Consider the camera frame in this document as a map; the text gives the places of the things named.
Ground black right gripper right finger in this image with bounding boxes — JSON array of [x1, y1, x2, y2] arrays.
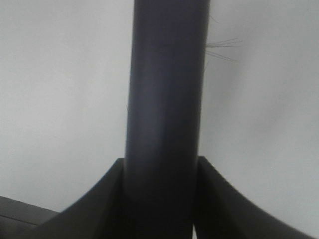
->
[[193, 156, 310, 239]]

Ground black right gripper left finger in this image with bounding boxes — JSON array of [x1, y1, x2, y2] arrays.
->
[[32, 158, 124, 239]]

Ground purple brush with black bristles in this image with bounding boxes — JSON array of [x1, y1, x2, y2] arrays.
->
[[119, 0, 244, 239]]

